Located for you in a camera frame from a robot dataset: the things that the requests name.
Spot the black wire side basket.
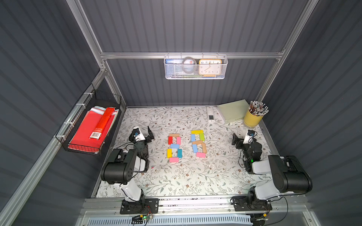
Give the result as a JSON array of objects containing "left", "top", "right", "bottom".
[{"left": 55, "top": 85, "right": 122, "bottom": 155}]

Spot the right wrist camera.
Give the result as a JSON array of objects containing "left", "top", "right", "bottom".
[{"left": 243, "top": 130, "right": 257, "bottom": 144}]

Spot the yellow pencil cup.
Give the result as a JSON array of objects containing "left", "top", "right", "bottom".
[{"left": 244, "top": 111, "right": 263, "bottom": 128}]

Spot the red folders stack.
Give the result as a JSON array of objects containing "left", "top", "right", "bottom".
[{"left": 68, "top": 106, "right": 119, "bottom": 154}]

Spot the round magnifier in basket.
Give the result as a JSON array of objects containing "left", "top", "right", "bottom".
[{"left": 182, "top": 57, "right": 197, "bottom": 75}]

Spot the yellow block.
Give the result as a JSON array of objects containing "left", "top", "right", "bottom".
[
  {"left": 167, "top": 149, "right": 173, "bottom": 158},
  {"left": 191, "top": 130, "right": 204, "bottom": 134}
]

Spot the white wire wall basket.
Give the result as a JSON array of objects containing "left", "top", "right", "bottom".
[{"left": 164, "top": 54, "right": 228, "bottom": 80}]

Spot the teal block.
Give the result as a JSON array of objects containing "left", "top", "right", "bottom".
[{"left": 177, "top": 149, "right": 183, "bottom": 158}]

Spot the white remote control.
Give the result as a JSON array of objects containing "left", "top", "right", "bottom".
[{"left": 207, "top": 106, "right": 215, "bottom": 122}]

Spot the yellow block front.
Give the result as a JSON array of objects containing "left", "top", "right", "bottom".
[{"left": 167, "top": 149, "right": 173, "bottom": 158}]

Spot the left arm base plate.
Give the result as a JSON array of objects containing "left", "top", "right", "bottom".
[{"left": 120, "top": 198, "right": 159, "bottom": 215}]

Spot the red block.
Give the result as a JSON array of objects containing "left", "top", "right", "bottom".
[{"left": 168, "top": 136, "right": 173, "bottom": 145}]

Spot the orange alarm clock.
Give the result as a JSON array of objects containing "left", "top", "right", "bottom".
[{"left": 199, "top": 59, "right": 222, "bottom": 77}]

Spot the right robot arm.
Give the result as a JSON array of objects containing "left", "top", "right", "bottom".
[{"left": 232, "top": 130, "right": 313, "bottom": 208}]

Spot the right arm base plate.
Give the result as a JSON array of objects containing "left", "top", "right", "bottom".
[{"left": 230, "top": 196, "right": 272, "bottom": 212}]

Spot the natural wood block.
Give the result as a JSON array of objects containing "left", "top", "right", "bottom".
[
  {"left": 202, "top": 143, "right": 207, "bottom": 153},
  {"left": 192, "top": 140, "right": 203, "bottom": 145}
]

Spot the pale green book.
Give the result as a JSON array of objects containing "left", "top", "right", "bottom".
[{"left": 217, "top": 99, "right": 249, "bottom": 123}]

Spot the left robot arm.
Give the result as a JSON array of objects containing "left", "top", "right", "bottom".
[{"left": 100, "top": 127, "right": 155, "bottom": 204}]

